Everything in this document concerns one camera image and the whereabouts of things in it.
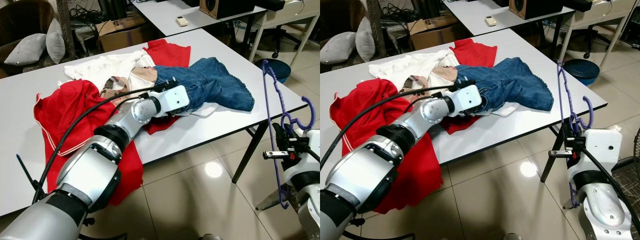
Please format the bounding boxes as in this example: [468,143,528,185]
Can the white table with black legs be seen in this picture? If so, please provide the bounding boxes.
[0,27,308,218]
[320,27,608,183]

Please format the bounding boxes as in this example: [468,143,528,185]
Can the beige patterned garment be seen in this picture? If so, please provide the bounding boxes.
[100,65,158,101]
[402,65,458,101]

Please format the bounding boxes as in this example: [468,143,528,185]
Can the white garment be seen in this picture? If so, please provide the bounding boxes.
[369,49,461,91]
[64,49,156,91]

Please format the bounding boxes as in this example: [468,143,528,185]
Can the woven seat metal chair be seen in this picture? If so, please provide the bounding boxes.
[614,159,640,201]
[255,190,301,211]

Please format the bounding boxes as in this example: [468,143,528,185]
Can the white office desk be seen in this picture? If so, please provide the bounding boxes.
[442,0,628,71]
[132,0,321,63]

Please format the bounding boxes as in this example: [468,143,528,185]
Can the blue denim jeans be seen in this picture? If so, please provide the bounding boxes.
[452,56,555,113]
[150,56,256,113]

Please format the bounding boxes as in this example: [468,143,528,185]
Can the purple plastic hanger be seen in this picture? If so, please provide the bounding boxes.
[261,59,317,210]
[556,60,596,210]

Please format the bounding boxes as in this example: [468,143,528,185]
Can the white bin with blue lid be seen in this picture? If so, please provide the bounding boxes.
[254,58,292,84]
[564,58,601,86]

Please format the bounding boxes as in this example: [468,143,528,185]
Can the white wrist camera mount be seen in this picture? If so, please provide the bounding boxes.
[580,129,623,173]
[300,129,321,173]
[159,85,191,113]
[452,84,483,113]

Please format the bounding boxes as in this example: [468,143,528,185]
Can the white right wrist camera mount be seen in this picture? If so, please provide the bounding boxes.
[580,129,623,173]
[300,129,321,173]

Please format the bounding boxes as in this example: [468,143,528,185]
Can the grey cushion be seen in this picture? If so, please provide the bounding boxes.
[4,32,48,66]
[320,31,358,65]
[46,17,67,63]
[355,16,376,63]

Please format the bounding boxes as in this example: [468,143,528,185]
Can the wooden loudspeaker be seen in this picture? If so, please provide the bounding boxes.
[199,0,256,20]
[509,0,566,20]

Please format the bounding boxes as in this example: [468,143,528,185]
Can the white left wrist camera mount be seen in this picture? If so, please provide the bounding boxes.
[452,84,483,113]
[159,85,191,113]

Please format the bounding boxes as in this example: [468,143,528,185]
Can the plain red garment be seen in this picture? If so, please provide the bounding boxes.
[440,37,498,135]
[142,39,192,135]

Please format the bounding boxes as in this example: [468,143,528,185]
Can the brown cardboard box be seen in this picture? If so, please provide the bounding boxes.
[96,15,151,53]
[407,17,458,51]

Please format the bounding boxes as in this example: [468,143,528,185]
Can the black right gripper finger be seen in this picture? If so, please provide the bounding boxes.
[559,122,583,137]
[272,123,300,138]

